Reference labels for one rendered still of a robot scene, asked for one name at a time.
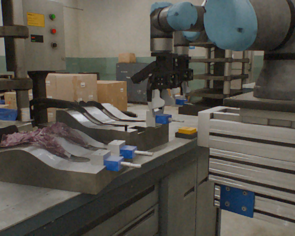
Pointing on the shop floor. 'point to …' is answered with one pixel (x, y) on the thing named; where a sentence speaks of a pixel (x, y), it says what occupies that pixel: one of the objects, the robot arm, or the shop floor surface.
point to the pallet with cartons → (113, 93)
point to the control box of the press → (39, 45)
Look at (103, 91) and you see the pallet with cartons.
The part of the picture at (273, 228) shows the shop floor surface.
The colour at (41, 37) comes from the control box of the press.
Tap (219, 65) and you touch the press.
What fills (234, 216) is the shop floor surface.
